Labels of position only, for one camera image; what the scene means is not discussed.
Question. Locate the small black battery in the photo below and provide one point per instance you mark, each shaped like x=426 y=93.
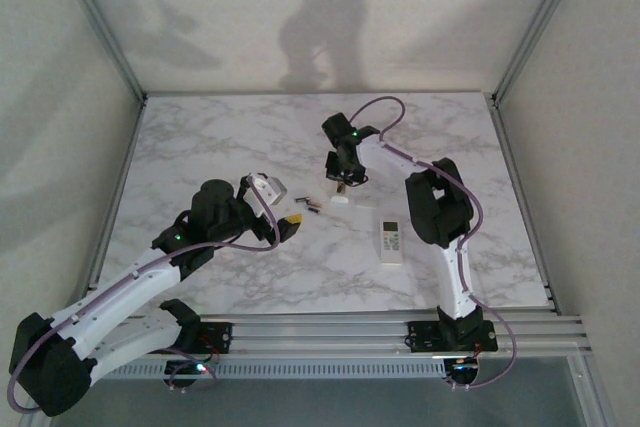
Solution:
x=315 y=204
x=313 y=209
x=302 y=200

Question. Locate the long white remote control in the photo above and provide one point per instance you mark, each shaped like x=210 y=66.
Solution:
x=339 y=201

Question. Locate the short white remote with display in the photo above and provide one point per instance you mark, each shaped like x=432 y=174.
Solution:
x=391 y=242

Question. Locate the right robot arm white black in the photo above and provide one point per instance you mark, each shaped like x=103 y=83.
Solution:
x=450 y=287

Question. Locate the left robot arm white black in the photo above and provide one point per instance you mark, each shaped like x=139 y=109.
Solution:
x=125 y=287

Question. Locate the black controller board with LED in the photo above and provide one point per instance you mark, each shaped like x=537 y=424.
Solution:
x=182 y=372
x=462 y=372

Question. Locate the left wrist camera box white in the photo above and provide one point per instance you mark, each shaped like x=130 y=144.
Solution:
x=265 y=182

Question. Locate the aluminium side rail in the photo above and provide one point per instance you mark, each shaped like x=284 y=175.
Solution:
x=505 y=139
x=116 y=197

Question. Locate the aluminium mounting rail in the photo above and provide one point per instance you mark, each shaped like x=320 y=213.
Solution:
x=320 y=337

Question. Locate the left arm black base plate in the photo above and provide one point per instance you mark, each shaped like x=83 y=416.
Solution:
x=220 y=337

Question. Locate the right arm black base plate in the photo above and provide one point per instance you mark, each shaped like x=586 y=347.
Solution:
x=425 y=337

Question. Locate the aluminium frame post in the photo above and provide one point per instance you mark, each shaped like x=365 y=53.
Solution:
x=100 y=22
x=542 y=22

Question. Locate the aluminium frame leg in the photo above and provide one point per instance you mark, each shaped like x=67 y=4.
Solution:
x=595 y=392

